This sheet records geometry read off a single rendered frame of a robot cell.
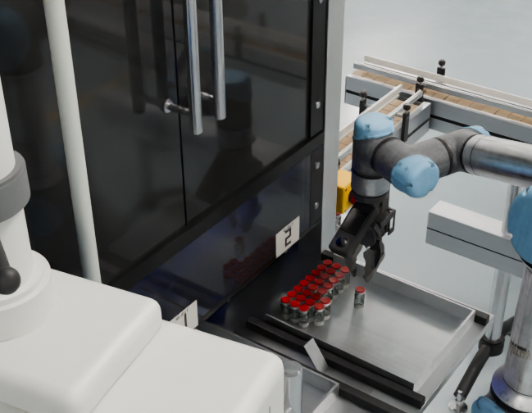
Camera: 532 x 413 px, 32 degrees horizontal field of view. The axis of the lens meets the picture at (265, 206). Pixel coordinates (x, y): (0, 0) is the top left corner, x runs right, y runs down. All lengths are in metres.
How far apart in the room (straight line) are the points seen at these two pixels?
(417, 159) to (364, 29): 3.97
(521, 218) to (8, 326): 0.80
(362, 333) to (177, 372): 1.09
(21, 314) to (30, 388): 0.07
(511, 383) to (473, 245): 1.33
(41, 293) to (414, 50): 4.62
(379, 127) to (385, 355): 0.46
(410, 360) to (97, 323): 1.09
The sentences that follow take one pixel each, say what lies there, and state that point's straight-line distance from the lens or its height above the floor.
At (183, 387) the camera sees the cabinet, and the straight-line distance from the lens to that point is 0.83.
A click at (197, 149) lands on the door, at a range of 1.59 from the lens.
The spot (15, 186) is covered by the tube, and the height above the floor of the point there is 1.73.
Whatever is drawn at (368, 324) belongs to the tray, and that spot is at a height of 0.88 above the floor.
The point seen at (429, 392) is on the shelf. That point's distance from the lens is 1.81.
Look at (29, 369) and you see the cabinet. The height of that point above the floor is 1.58.
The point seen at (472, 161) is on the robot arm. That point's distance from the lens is 1.70.
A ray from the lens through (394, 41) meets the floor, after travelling 5.46.
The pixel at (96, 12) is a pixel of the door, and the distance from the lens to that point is 1.32.
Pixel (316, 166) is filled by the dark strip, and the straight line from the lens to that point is 1.94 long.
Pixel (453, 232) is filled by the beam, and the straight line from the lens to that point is 2.89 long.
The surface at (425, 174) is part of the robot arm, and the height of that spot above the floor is 1.28.
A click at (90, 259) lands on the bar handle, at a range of 1.33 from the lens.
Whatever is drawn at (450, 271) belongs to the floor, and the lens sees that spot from 3.58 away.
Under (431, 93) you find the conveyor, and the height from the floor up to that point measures 0.93.
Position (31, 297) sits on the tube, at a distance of 0.84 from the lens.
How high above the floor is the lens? 2.13
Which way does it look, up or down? 33 degrees down
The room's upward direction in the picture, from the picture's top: straight up
